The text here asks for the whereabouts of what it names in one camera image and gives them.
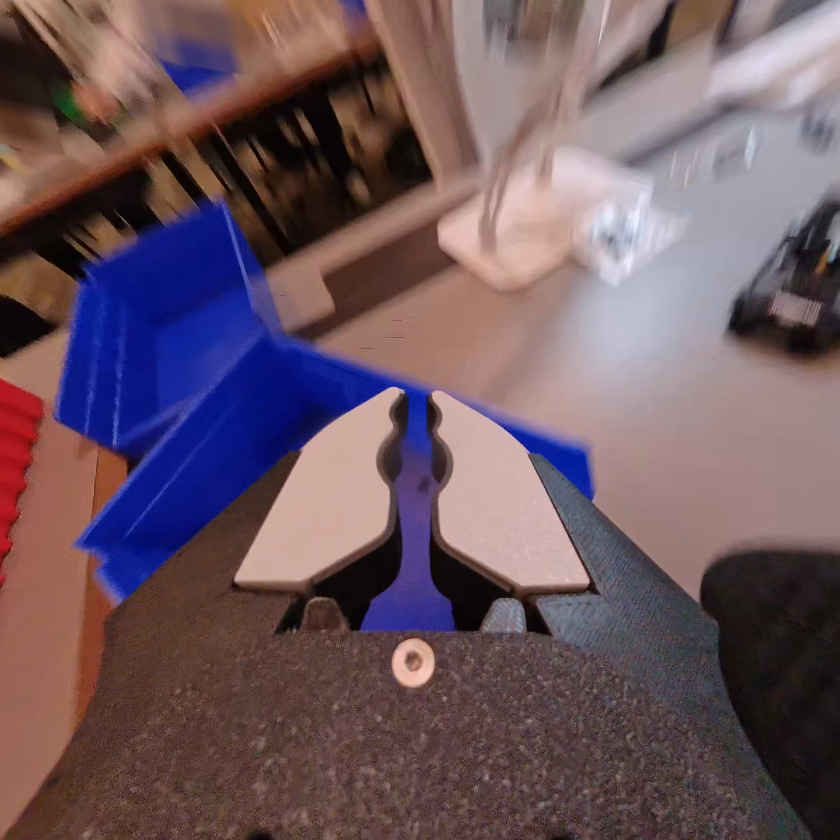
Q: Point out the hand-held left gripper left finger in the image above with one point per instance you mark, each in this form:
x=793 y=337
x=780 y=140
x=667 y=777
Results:
x=322 y=512

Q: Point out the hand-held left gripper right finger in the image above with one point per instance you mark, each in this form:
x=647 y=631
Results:
x=505 y=512

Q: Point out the black lego car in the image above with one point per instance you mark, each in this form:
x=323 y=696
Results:
x=794 y=289

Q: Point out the blue storage bin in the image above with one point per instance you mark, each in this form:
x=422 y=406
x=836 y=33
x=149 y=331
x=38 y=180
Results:
x=223 y=446
x=158 y=328

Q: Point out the white booklet stand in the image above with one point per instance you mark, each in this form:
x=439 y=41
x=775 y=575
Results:
x=525 y=223

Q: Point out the sticker sheet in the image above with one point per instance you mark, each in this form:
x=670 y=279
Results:
x=630 y=230

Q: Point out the red storage bin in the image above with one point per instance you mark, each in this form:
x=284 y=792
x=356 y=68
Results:
x=16 y=460

